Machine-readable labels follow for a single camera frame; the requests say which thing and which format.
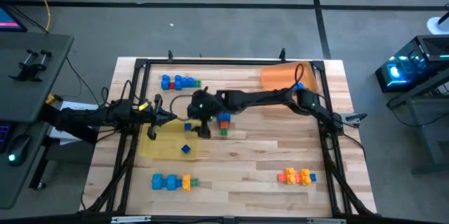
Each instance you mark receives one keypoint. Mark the silver metal bracket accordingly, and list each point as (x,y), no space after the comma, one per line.
(129,219)
(326,221)

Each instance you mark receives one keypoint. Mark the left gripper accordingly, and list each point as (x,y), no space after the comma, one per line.
(152,117)

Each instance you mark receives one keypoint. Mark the black computer mouse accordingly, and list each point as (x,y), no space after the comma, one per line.
(19,148)

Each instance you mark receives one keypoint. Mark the orange translucent plastic bin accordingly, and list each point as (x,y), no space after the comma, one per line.
(277,76)

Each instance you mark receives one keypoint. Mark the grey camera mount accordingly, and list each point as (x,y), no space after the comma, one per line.
(352,118)

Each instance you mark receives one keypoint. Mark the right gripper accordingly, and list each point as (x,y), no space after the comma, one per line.
(203,106)

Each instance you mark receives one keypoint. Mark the small orange block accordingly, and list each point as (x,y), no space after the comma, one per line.
(281,177)
(298,178)
(224,125)

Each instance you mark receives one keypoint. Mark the small green block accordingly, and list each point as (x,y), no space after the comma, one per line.
(224,132)
(198,84)
(194,182)

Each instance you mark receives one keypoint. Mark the yellow label tag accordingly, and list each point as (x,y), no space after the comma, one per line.
(143,106)

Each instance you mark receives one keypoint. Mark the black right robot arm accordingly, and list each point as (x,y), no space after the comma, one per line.
(263,98)

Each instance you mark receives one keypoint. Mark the white round base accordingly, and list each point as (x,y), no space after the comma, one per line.
(438,25)

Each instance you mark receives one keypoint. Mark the small blue block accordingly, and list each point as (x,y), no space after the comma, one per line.
(313,177)
(188,126)
(186,149)

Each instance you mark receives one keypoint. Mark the white paper sheet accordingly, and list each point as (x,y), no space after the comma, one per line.
(77,105)

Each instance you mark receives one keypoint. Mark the black computer tower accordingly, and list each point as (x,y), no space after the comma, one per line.
(414,66)

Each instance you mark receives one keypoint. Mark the black frame clamp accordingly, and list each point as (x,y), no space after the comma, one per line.
(282,54)
(170,55)

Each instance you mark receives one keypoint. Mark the grey metal stand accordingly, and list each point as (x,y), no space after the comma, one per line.
(435,139)

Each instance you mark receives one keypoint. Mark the large yellow block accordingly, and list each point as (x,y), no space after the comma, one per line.
(290,176)
(305,177)
(186,183)

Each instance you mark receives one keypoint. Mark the yellow connector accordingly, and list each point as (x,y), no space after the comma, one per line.
(51,99)

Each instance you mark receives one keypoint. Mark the black metal table frame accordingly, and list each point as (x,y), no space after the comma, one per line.
(210,62)

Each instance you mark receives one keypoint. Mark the grey side desk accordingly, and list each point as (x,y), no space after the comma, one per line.
(35,87)

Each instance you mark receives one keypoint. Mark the yellow translucent plastic bin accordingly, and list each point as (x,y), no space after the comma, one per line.
(161,150)

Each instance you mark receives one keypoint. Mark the backlit keyboard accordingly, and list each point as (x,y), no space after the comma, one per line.
(3,136)

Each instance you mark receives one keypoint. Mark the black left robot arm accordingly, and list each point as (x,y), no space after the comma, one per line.
(91,117)

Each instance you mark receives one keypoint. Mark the computer monitor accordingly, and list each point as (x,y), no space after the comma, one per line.
(10,20)

